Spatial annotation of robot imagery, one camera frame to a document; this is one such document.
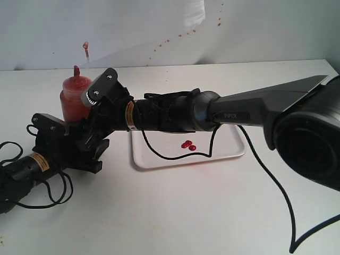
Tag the white rectangular plastic tray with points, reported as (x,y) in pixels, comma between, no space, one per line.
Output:
(227,144)

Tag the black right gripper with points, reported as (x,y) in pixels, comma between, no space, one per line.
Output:
(105,117)

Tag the red sauce blob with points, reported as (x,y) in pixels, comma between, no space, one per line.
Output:
(188,144)

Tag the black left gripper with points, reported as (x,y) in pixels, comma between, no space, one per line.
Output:
(62,152)

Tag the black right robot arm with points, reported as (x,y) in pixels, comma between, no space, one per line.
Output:
(300,119)

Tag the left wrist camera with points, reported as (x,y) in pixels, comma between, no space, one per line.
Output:
(49,124)

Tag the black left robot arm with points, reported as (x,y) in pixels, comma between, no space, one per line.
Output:
(22,173)

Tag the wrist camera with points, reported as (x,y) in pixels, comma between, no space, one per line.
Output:
(99,88)
(49,124)

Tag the red sauce squeeze bottle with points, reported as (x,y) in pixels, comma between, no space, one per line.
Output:
(72,88)

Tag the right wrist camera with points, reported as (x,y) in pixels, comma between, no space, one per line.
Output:
(99,88)

